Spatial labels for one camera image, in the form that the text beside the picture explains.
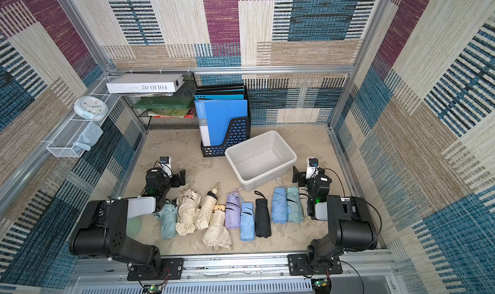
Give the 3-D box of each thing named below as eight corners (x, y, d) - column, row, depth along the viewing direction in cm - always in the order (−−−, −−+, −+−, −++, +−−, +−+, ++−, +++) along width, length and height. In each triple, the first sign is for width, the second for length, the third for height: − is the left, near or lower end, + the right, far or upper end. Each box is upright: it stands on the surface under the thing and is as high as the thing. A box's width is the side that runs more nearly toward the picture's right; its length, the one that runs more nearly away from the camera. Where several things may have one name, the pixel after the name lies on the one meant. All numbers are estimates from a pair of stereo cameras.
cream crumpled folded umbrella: (172, 236, 82) (168, 233, 78) (182, 193, 94) (179, 189, 91) (194, 236, 82) (192, 233, 78) (202, 193, 94) (199, 189, 91)
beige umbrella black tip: (196, 230, 83) (193, 226, 79) (211, 187, 96) (209, 181, 92) (207, 232, 83) (205, 228, 78) (220, 188, 96) (219, 182, 91)
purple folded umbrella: (224, 229, 84) (223, 226, 81) (227, 194, 94) (226, 191, 91) (241, 229, 84) (241, 226, 81) (242, 194, 94) (242, 191, 91)
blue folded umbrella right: (272, 224, 85) (272, 221, 83) (269, 190, 95) (270, 187, 93) (291, 224, 85) (292, 221, 83) (286, 190, 95) (287, 187, 93)
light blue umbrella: (239, 241, 81) (239, 239, 78) (241, 205, 91) (240, 202, 88) (255, 241, 81) (255, 239, 78) (254, 204, 91) (254, 202, 88)
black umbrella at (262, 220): (255, 237, 82) (255, 236, 80) (254, 193, 95) (254, 191, 93) (271, 237, 82) (271, 236, 80) (268, 193, 94) (268, 191, 93)
